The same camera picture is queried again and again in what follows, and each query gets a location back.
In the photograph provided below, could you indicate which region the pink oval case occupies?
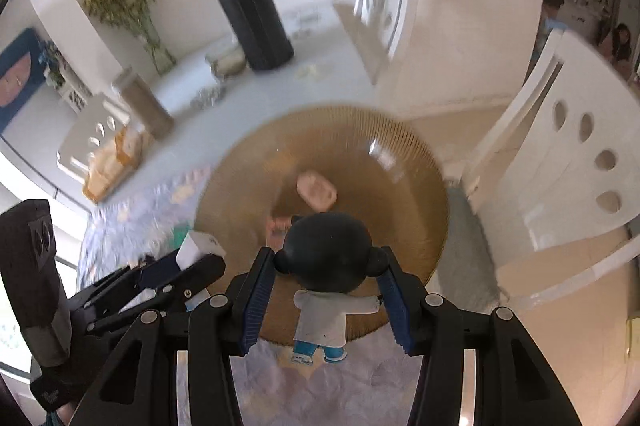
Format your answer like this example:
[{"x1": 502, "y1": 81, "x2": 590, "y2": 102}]
[{"x1": 296, "y1": 170, "x2": 337, "y2": 212}]

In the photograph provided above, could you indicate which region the teal translucent splat toy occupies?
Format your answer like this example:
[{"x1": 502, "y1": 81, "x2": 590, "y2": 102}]
[{"x1": 171, "y1": 224, "x2": 191, "y2": 250}]

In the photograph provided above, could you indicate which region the white chair near right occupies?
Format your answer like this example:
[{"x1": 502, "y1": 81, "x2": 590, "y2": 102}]
[{"x1": 459, "y1": 27, "x2": 640, "y2": 312}]

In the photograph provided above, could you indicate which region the white carved shelf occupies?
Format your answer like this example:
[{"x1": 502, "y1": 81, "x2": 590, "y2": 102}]
[{"x1": 40, "y1": 51, "x2": 92, "y2": 114}]

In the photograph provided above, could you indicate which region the small glass cup bowl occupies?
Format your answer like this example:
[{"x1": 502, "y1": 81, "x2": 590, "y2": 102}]
[{"x1": 205, "y1": 40, "x2": 247, "y2": 80}]

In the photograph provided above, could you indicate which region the white chair far left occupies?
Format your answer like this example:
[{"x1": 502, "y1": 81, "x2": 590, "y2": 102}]
[{"x1": 58, "y1": 94, "x2": 130, "y2": 184}]

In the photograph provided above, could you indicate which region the pill blister pack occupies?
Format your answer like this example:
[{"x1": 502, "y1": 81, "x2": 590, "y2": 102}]
[{"x1": 190, "y1": 84, "x2": 226, "y2": 111}]

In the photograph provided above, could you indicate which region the seated person in background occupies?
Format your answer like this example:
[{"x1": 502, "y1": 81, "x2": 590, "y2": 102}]
[{"x1": 599, "y1": 23, "x2": 631, "y2": 82}]

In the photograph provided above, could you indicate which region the white chair far right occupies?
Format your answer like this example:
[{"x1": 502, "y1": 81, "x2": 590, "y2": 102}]
[{"x1": 333, "y1": 0, "x2": 418, "y2": 86}]

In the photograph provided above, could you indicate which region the patterned ginkgo tablecloth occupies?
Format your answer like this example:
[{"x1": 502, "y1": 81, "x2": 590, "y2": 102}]
[{"x1": 78, "y1": 168, "x2": 421, "y2": 425}]

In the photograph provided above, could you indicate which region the black-haired boy figurine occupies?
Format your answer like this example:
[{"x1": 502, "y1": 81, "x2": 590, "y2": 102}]
[{"x1": 276, "y1": 212, "x2": 387, "y2": 365}]

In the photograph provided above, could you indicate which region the beige cylindrical canister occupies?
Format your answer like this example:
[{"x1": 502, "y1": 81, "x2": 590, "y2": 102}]
[{"x1": 112, "y1": 68, "x2": 175, "y2": 141}]

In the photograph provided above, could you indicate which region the amber ribbed glass bowl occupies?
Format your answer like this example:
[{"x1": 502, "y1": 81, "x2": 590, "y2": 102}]
[{"x1": 193, "y1": 105, "x2": 450, "y2": 348}]

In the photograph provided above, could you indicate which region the white chair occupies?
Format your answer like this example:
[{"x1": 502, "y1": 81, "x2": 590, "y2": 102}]
[
  {"x1": 333, "y1": 0, "x2": 418, "y2": 86},
  {"x1": 459, "y1": 27, "x2": 640, "y2": 312},
  {"x1": 58, "y1": 94, "x2": 130, "y2": 184}
]

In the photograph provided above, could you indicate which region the white charger cube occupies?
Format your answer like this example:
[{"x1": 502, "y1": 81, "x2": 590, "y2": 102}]
[{"x1": 175, "y1": 230, "x2": 227, "y2": 310}]

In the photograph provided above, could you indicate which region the blue wall painting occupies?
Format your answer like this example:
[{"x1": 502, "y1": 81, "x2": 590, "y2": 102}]
[{"x1": 0, "y1": 27, "x2": 46, "y2": 132}]

